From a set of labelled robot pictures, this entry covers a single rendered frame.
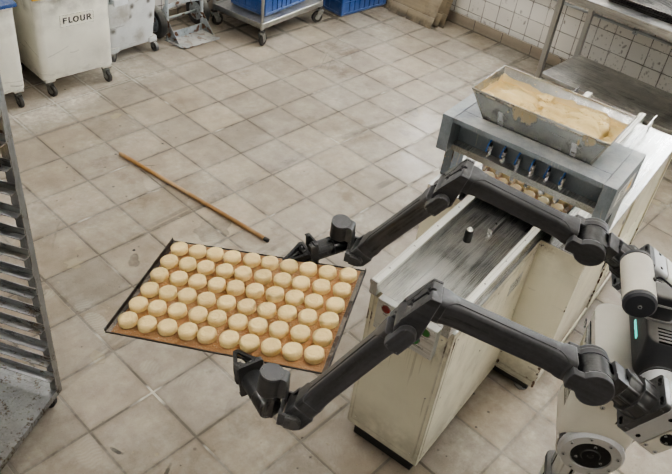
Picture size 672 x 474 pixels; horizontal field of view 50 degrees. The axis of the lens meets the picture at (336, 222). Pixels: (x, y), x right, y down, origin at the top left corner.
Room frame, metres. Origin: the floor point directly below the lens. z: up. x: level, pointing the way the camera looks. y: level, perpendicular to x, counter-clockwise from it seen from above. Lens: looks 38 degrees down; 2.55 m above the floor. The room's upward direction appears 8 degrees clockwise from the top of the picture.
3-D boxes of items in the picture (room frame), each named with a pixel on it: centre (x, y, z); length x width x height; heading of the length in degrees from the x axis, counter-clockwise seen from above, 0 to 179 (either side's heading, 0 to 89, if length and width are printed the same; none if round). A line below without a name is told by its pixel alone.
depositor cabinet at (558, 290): (2.90, -1.01, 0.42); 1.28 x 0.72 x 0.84; 148
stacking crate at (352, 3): (6.61, 0.16, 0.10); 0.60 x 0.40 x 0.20; 138
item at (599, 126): (2.50, -0.75, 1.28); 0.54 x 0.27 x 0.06; 58
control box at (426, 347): (1.76, -0.29, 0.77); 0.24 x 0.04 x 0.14; 58
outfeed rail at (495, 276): (2.51, -0.93, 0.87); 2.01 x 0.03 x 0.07; 148
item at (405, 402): (2.07, -0.48, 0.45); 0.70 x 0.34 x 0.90; 148
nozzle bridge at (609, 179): (2.50, -0.75, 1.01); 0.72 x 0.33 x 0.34; 58
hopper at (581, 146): (2.50, -0.75, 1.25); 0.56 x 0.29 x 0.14; 58
